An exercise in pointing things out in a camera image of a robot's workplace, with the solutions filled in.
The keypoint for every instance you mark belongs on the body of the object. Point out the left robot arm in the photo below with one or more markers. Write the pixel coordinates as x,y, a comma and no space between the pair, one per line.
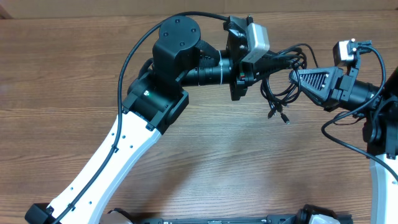
154,101

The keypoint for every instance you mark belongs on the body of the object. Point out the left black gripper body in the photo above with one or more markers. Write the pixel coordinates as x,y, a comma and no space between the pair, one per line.
237,79

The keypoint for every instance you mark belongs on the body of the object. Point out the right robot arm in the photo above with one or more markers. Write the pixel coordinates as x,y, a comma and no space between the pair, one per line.
377,105

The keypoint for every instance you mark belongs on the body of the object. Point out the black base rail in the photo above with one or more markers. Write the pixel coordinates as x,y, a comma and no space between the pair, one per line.
270,219

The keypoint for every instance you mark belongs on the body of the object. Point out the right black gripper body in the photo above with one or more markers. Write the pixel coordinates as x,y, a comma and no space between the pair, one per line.
343,88

